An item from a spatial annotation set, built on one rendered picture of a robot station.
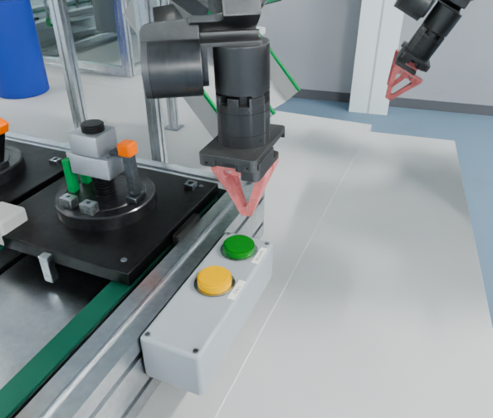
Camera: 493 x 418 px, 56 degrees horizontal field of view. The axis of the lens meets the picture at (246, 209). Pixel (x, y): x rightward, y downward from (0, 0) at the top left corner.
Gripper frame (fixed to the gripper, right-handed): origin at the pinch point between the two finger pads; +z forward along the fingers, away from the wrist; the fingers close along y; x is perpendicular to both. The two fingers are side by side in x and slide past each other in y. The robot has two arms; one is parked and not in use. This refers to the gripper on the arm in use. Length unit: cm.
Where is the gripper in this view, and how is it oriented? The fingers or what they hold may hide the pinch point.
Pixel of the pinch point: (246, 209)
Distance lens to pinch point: 56.4
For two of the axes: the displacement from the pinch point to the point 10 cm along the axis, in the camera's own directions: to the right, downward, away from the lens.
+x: 9.3, 1.7, -3.3
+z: 0.3, 8.5, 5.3
